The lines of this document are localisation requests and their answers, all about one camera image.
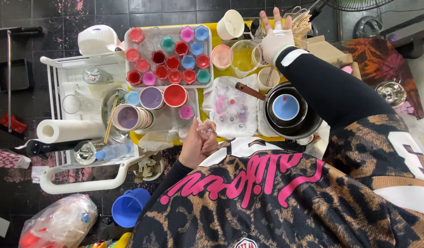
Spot person's right hand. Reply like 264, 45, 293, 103
259, 7, 296, 65

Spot person's left hand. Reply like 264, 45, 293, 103
178, 119, 219, 169

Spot small clear glass cup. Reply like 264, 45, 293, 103
197, 121, 214, 140

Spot black bottles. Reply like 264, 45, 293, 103
242, 19, 263, 40

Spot bunch of wooden sticks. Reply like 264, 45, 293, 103
290, 13, 313, 39

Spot wooden stirring stick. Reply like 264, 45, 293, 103
265, 65, 275, 87

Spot clear measuring cup yellow liquid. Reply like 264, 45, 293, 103
228, 39, 263, 78

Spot crumpled white tissue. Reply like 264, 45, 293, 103
138, 128, 185, 153

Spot pink small wax cup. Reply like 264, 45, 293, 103
179, 104, 195, 121

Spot scissors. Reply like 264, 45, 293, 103
287, 5, 308, 18

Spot paper cup with wax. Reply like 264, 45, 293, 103
257, 66, 281, 92

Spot shallow white tray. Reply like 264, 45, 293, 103
129, 86, 201, 134

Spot cardboard box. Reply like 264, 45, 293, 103
306, 34, 362, 80

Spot bowl of wax scraps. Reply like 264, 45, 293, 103
132, 156, 165, 182

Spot white plastic cup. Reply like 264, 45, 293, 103
217, 9, 245, 40

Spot white paper towel sheet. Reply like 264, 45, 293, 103
202, 74, 265, 140

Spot pale pink wax cup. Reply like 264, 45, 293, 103
211, 44, 232, 71

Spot large red wax cup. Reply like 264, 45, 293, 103
163, 84, 189, 108

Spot blue wax pot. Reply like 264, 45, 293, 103
272, 93, 300, 121

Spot large purple wax cup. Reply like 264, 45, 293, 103
140, 86, 164, 110

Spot stack of paper cups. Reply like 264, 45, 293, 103
112, 103, 154, 132

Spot plastic water bottle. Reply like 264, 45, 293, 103
94, 142, 134, 161

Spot light blue small wax cup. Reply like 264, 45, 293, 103
125, 90, 141, 107

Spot black standing fan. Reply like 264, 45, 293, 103
308, 0, 396, 22

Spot wooden chopsticks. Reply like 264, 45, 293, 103
102, 94, 120, 146

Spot blue plastic bucket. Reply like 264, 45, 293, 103
111, 187, 152, 229

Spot steel tray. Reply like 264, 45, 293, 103
101, 87, 132, 144

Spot group of coloured wax cups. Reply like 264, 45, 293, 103
125, 26, 211, 86

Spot orange tie-dye cloth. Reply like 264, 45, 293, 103
332, 37, 424, 120

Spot person's leopard print shirt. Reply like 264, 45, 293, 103
126, 114, 424, 248

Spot glass jar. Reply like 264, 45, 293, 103
73, 140, 97, 165

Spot white plastic cart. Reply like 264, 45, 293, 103
39, 51, 166, 195

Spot clear drinking glass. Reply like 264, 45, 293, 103
82, 65, 113, 85

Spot paper towel roll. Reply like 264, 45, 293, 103
36, 119, 106, 144

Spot ribbed clear glass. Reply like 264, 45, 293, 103
61, 93, 103, 115

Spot white plastic container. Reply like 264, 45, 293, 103
77, 24, 122, 56

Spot clear plastic bag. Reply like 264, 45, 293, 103
18, 193, 99, 248

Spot red cloth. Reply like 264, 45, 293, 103
0, 113, 28, 134

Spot red white patterned bag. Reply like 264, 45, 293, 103
0, 148, 32, 169

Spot black metal rack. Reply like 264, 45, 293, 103
0, 26, 44, 134

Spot black pan wooden handle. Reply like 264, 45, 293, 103
235, 82, 323, 140

